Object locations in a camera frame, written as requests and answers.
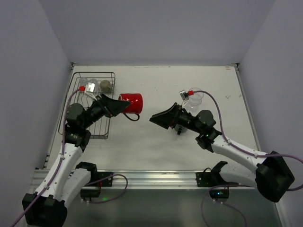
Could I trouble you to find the red ceramic mug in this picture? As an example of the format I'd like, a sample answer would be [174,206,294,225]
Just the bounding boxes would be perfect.
[118,93,143,122]

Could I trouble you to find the clear faceted glass cup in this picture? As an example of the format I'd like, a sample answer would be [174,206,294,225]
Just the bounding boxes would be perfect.
[183,92,204,114]
[79,77,89,87]
[89,78,99,94]

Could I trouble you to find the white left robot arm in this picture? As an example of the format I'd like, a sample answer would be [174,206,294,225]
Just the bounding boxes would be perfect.
[22,100,112,227]

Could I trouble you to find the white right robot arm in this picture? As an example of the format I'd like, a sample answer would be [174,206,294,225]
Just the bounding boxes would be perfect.
[149,103,295,202]

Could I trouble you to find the olive green ceramic mug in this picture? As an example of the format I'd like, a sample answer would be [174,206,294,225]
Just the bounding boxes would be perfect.
[99,79,113,94]

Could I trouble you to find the black right controller box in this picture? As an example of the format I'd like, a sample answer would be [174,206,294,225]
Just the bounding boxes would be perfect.
[209,189,230,202]

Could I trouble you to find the black controller box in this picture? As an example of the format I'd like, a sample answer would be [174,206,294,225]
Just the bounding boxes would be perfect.
[80,188,100,201]
[209,189,230,202]

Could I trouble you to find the black left controller box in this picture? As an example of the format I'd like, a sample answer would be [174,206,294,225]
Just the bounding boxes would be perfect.
[80,188,100,201]

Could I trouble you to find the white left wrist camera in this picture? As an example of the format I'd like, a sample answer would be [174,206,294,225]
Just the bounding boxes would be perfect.
[84,82,99,100]

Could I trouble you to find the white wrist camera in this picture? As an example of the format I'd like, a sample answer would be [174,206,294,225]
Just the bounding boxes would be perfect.
[179,90,189,109]
[84,82,99,100]

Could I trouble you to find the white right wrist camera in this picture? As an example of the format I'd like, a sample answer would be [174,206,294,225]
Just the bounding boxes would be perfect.
[179,90,189,109]

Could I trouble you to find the black wire dish rack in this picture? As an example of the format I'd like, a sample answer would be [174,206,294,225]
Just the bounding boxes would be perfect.
[65,71,116,139]

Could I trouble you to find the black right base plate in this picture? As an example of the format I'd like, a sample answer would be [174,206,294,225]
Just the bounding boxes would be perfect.
[195,172,238,187]

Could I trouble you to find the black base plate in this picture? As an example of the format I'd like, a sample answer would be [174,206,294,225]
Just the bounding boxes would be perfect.
[195,172,238,187]
[90,172,114,187]

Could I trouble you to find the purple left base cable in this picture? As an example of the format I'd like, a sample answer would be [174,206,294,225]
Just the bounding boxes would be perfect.
[82,174,128,204]

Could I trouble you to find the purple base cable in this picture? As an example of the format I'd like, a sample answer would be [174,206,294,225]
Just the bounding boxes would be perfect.
[82,174,128,204]
[200,184,248,227]

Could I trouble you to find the aluminium mounting rail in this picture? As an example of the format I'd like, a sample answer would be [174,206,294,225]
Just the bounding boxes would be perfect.
[30,169,279,190]

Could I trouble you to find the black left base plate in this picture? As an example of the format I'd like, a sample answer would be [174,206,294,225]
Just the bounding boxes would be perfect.
[90,172,114,187]

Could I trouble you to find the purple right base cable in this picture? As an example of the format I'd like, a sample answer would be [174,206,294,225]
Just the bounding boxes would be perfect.
[200,184,248,227]

